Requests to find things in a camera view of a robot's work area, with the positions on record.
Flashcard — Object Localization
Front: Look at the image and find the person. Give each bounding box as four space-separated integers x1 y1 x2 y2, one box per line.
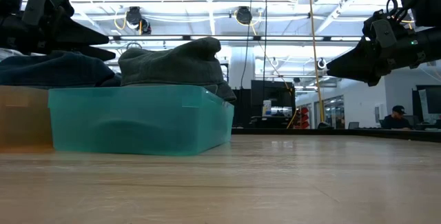
380 105 414 131

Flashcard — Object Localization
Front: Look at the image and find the dark blue cap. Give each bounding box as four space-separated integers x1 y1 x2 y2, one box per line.
0 50 122 89

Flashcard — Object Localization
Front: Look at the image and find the stack of red bins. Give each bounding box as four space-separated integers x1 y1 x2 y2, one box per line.
298 106 311 130

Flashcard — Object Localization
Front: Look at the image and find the black partition panel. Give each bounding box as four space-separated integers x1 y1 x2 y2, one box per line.
250 80 296 128

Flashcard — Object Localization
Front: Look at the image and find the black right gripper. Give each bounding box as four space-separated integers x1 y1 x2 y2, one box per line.
326 19 441 87

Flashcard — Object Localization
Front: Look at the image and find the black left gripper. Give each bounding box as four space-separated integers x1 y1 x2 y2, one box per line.
0 0 117 62

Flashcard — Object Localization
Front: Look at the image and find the black aluminium frame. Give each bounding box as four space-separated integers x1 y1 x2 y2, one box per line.
231 127 441 144

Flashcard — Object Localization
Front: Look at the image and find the green mat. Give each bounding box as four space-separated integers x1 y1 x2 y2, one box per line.
48 85 235 156

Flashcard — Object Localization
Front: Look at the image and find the dark green cap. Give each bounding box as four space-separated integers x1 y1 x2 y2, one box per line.
118 37 225 88

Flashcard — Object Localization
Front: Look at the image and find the white column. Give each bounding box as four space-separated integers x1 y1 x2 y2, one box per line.
229 46 255 90

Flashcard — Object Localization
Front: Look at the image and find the black monitor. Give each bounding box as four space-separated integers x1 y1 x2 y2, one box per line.
411 85 441 125

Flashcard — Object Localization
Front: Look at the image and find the yellow cable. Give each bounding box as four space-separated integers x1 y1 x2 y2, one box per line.
307 0 327 125

